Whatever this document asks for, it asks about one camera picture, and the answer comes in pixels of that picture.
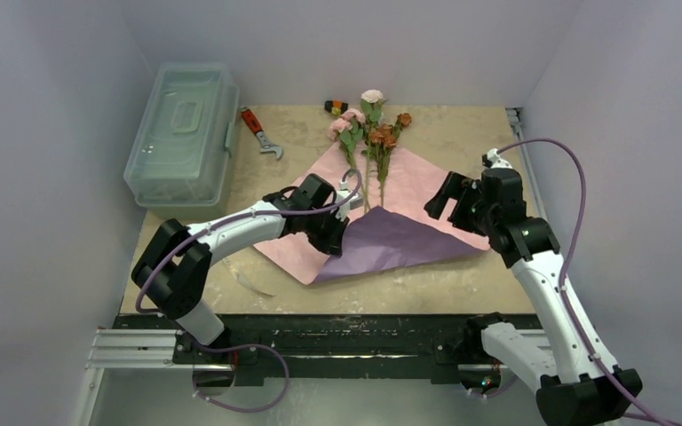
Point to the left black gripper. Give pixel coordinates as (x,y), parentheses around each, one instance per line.
(332,243)

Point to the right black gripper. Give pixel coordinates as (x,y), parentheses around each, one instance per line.
(458,200)

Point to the pink purple wrapping paper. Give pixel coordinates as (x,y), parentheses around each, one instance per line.
(395,233)

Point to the white and orange rose stems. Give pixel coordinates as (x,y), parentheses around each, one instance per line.
(380,140)

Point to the pink rose stem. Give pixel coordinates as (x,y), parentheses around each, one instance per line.
(349,130)

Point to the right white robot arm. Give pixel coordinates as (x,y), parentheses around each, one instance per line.
(577,381)

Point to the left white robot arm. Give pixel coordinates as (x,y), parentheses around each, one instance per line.
(172,271)

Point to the clear plastic strip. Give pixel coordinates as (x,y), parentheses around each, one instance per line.
(243,280)

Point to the small orange black tool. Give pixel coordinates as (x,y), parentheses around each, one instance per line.
(335,107)

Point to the clear plastic storage box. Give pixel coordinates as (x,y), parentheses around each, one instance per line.
(183,154)

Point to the orange handled adjustable wrench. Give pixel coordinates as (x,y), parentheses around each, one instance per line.
(266,146)

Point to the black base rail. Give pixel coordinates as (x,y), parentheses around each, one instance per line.
(439,348)

